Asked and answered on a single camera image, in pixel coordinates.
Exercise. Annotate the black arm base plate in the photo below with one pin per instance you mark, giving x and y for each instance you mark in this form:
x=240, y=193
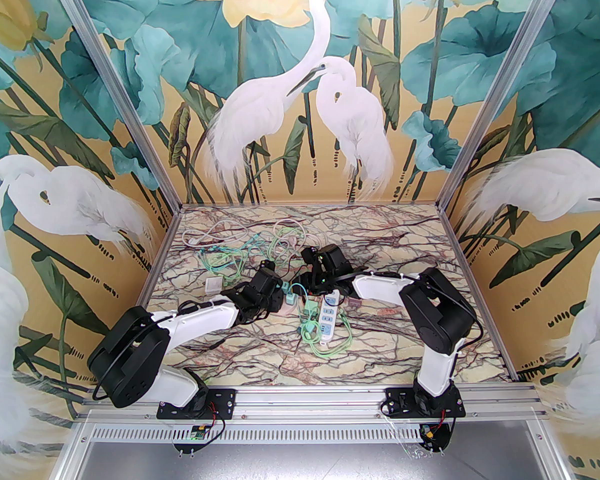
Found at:
x=222, y=400
x=397, y=400

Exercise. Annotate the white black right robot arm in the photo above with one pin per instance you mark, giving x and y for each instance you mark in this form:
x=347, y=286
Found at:
x=385, y=288

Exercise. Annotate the light green USB charger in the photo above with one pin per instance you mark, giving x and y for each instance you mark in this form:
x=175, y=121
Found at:
x=310, y=309

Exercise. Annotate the aluminium rail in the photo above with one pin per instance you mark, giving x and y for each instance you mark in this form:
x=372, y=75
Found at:
x=310, y=400

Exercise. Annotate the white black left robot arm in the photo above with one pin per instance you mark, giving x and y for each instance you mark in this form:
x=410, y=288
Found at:
x=205, y=320

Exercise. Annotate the grey metal shelf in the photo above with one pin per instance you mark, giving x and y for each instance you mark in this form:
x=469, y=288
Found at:
x=305, y=463

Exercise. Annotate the white blue power strip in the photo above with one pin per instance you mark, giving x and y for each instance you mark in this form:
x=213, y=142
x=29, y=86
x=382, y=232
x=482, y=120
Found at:
x=327, y=320

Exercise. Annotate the white perforated strip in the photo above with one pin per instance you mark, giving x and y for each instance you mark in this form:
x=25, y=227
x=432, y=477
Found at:
x=305, y=434

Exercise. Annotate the aluminium frame post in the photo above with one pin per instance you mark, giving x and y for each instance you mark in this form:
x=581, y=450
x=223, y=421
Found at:
x=499, y=93
x=120, y=93

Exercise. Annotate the pink charger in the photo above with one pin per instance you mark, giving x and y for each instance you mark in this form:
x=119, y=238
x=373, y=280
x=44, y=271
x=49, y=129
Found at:
x=353, y=302

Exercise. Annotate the white USB charger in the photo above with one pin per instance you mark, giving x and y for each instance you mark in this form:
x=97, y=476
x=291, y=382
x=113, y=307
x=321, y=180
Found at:
x=213, y=284

